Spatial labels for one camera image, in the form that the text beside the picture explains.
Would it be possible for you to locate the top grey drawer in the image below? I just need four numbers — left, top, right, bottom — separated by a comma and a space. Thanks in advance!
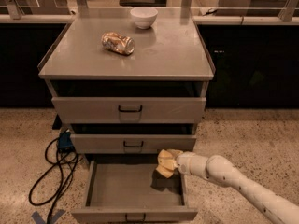
52, 97, 206, 124

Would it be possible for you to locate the grey metal drawer cabinet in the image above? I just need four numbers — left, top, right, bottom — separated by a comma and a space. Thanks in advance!
36, 7, 217, 173

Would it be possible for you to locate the middle grey drawer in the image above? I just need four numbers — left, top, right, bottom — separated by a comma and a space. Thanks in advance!
71, 134, 196, 154

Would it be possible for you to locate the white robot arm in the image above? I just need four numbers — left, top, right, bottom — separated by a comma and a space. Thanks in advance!
176, 152, 299, 224

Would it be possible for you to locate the black cable on floor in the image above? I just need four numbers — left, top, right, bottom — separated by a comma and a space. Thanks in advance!
28, 136, 82, 224

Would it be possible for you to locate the bottom grey open drawer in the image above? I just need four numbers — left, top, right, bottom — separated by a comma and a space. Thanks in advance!
71, 158, 197, 224

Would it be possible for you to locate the crushed aluminium can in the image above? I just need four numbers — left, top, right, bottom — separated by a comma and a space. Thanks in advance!
101, 32, 135, 55

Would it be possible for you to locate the white ceramic bowl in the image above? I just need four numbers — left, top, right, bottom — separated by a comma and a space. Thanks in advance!
130, 7, 158, 29

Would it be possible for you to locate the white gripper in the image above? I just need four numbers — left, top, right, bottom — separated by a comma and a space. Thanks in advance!
176, 152, 207, 176

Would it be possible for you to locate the yellow sponge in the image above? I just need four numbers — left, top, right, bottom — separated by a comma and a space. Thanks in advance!
156, 149, 182, 178

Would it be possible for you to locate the blue power box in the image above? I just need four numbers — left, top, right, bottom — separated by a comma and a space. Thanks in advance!
57, 131, 74, 152

